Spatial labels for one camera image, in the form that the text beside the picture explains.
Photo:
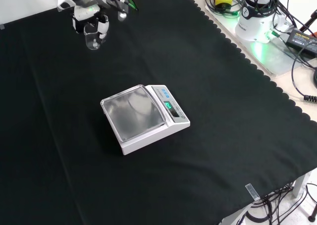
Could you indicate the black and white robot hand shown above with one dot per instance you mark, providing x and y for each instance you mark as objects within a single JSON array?
[{"x": 85, "y": 13}]

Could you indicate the small clear glass beaker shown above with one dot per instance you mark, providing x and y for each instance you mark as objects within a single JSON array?
[{"x": 92, "y": 40}]

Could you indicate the white electronic balance steel pan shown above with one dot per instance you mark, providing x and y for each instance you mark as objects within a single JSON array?
[{"x": 133, "y": 113}]

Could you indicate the black bench cloth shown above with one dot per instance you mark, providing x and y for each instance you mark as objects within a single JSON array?
[{"x": 198, "y": 61}]

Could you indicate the black power adapter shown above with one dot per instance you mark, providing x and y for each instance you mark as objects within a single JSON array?
[{"x": 301, "y": 40}]

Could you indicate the red and black tripod leg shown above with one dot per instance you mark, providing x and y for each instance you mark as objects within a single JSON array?
[{"x": 308, "y": 21}]

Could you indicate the white table leg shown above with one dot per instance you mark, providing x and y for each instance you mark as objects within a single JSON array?
[{"x": 301, "y": 185}]

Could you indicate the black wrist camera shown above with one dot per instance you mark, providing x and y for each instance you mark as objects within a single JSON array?
[{"x": 117, "y": 2}]

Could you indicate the grey metal base plate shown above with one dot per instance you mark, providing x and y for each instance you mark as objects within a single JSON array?
[{"x": 267, "y": 56}]

